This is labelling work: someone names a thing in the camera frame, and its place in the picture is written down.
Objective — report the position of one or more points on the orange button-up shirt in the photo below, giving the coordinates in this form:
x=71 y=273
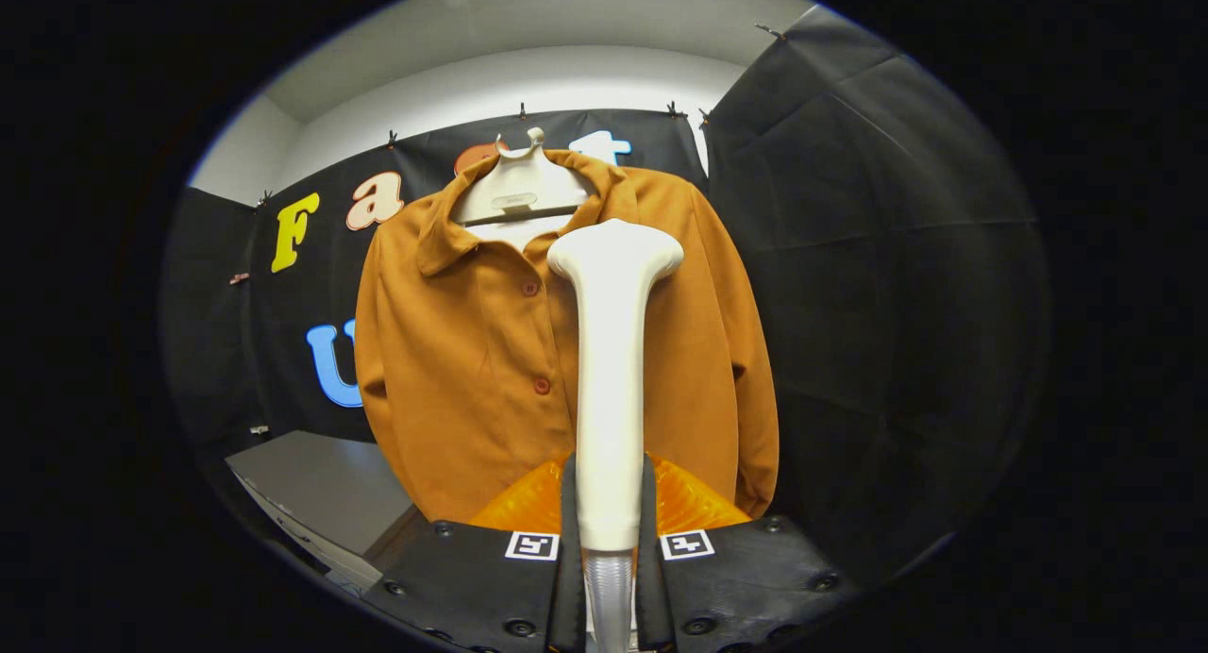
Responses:
x=453 y=370

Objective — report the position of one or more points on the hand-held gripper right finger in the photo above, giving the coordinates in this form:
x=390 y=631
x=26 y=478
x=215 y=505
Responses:
x=647 y=596

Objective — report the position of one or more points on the white clothes hanger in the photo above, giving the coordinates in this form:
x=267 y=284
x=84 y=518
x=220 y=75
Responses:
x=519 y=191

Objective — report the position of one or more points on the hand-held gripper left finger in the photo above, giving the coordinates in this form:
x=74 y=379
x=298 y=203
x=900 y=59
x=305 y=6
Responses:
x=572 y=596

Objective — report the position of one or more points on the grey cabinet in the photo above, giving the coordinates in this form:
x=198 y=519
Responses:
x=321 y=483

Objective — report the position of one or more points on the white garment steamer head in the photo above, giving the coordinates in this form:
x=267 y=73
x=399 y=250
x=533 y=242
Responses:
x=609 y=398

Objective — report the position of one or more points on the row of black cloth clips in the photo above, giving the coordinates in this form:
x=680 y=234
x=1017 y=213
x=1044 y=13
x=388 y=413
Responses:
x=521 y=112

